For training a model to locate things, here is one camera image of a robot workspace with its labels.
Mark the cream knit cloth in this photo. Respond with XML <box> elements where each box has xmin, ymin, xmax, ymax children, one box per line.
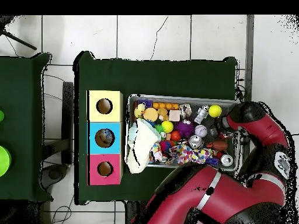
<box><xmin>126</xmin><ymin>118</ymin><xmax>162</xmax><ymax>175</ymax></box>

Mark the open-top silver can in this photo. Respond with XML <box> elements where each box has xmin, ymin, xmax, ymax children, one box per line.
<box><xmin>179</xmin><ymin>103</ymin><xmax>193</xmax><ymax>120</ymax></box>

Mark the clear plastic blue label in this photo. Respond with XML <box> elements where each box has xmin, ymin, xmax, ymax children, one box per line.
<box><xmin>100</xmin><ymin>130</ymin><xmax>114</xmax><ymax>145</ymax></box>

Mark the multicolour polka dot cloth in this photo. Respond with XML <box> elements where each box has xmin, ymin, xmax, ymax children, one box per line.
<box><xmin>164</xmin><ymin>143</ymin><xmax>212</xmax><ymax>166</ymax></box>

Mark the crushed silver can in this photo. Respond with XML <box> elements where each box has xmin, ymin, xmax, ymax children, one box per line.
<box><xmin>188</xmin><ymin>135</ymin><xmax>204</xmax><ymax>150</ymax></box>

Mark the bright green round bowl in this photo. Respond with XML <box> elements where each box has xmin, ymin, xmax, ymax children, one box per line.
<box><xmin>0</xmin><ymin>145</ymin><xmax>12</xmax><ymax>178</ymax></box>

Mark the shallow clear mesh bin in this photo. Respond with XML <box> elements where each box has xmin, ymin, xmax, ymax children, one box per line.
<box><xmin>127</xmin><ymin>94</ymin><xmax>242</xmax><ymax>172</ymax></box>

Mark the wooden box with three holes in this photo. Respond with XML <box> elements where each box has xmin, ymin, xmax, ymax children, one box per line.
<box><xmin>86</xmin><ymin>90</ymin><xmax>123</xmax><ymax>186</ymax></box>

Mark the orange foam duck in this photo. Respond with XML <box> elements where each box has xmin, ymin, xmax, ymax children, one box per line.
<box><xmin>142</xmin><ymin>106</ymin><xmax>170</xmax><ymax>123</ymax></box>

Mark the small yellow rubber duck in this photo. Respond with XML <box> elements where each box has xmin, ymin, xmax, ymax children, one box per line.
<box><xmin>133</xmin><ymin>103</ymin><xmax>146</xmax><ymax>120</ymax></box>

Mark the small yellow ball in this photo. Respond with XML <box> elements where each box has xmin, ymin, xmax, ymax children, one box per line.
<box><xmin>161</xmin><ymin>120</ymin><xmax>174</xmax><ymax>134</ymax></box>

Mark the orange toy brick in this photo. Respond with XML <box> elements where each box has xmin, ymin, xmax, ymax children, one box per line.
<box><xmin>152</xmin><ymin>102</ymin><xmax>180</xmax><ymax>110</ymax></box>

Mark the wooden cube block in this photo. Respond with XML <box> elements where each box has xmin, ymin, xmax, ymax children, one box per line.
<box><xmin>168</xmin><ymin>110</ymin><xmax>181</xmax><ymax>123</ymax></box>

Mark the small orange ball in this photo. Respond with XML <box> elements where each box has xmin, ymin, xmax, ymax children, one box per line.
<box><xmin>169</xmin><ymin>130</ymin><xmax>182</xmax><ymax>142</ymax></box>

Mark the purple googly-eyed monster toy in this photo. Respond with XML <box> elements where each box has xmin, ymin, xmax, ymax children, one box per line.
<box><xmin>176</xmin><ymin>120</ymin><xmax>195</xmax><ymax>139</ymax></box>

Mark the white baseball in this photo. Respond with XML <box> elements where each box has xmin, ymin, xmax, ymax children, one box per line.
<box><xmin>194</xmin><ymin>124</ymin><xmax>208</xmax><ymax>138</ymax></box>

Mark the brown toy football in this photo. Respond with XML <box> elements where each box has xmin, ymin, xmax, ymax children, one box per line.
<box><xmin>205</xmin><ymin>139</ymin><xmax>230</xmax><ymax>152</ymax></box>

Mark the upright dark soda can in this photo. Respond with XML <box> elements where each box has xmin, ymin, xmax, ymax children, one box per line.
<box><xmin>220</xmin><ymin>153</ymin><xmax>234</xmax><ymax>167</ymax></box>

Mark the green cloth side table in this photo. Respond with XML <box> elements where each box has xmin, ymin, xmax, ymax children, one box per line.
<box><xmin>0</xmin><ymin>52</ymin><xmax>52</xmax><ymax>202</ymax></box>

